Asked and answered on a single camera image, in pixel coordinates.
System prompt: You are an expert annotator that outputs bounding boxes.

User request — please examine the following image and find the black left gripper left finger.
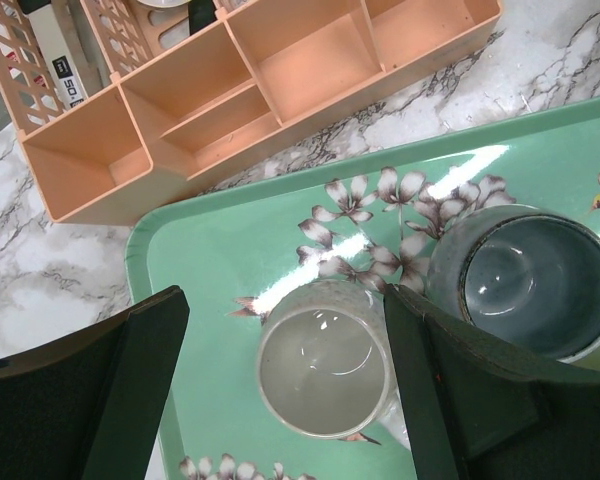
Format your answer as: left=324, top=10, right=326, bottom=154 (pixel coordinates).
left=0, top=286, right=189, bottom=479

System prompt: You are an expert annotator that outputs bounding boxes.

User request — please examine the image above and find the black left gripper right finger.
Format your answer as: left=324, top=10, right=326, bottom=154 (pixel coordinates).
left=384, top=285, right=600, bottom=479

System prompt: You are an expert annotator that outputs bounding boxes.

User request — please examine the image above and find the beige grey mug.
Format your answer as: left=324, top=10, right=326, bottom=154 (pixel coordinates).
left=256, top=279, right=410, bottom=447

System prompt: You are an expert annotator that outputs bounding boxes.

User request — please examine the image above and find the dark grey blue mug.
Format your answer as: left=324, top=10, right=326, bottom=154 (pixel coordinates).
left=425, top=204, right=600, bottom=363

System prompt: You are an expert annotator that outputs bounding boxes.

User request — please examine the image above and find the green floral tray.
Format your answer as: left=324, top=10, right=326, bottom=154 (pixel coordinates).
left=126, top=97, right=600, bottom=479

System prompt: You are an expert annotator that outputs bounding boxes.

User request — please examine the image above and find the orange plastic desk organizer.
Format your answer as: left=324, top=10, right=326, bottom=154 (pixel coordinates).
left=0, top=1, right=503, bottom=225

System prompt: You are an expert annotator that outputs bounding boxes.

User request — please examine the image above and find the black white stapler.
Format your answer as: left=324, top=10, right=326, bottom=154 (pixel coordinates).
left=18, top=0, right=109, bottom=109

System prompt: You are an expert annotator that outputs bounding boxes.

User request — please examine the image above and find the blue correction tape package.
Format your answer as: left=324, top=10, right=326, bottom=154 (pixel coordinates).
left=138, top=0, right=189, bottom=9

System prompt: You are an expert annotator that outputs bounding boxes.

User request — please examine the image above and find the yellow highlighter pen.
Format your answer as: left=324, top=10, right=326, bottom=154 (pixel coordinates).
left=187, top=0, right=216, bottom=35

